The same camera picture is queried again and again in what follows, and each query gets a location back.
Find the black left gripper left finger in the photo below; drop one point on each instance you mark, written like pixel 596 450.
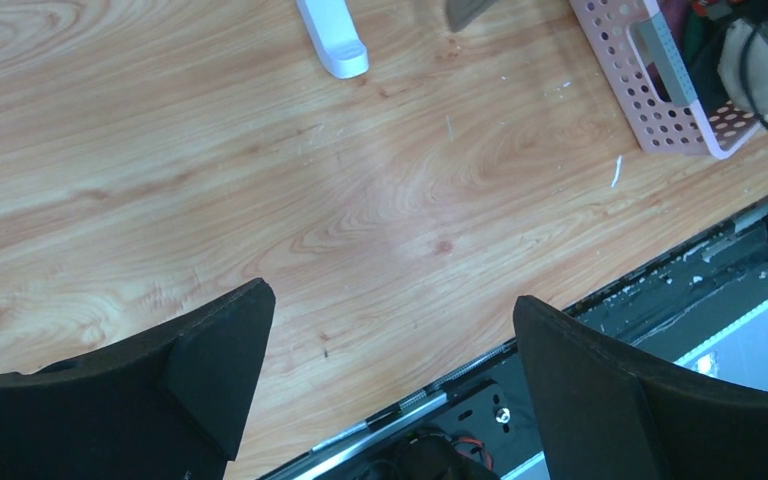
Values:
pixel 170 402

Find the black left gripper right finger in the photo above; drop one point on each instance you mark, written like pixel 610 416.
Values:
pixel 607 410

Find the pink plastic basket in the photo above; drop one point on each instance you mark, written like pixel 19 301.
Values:
pixel 641 61

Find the white metal drying rack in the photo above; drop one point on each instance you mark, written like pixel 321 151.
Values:
pixel 334 37

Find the tan sock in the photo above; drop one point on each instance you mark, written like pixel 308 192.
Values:
pixel 460 13

